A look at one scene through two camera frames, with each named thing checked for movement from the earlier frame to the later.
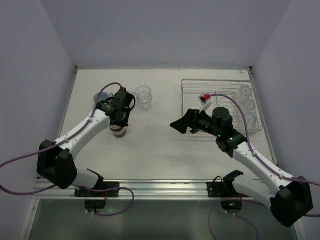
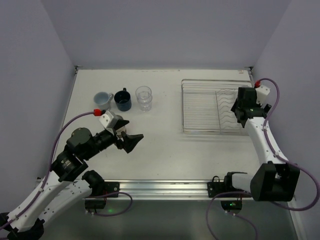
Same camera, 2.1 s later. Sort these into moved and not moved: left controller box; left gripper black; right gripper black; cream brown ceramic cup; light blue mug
Moved: left gripper black; right gripper black
Not moved: left controller box; light blue mug; cream brown ceramic cup
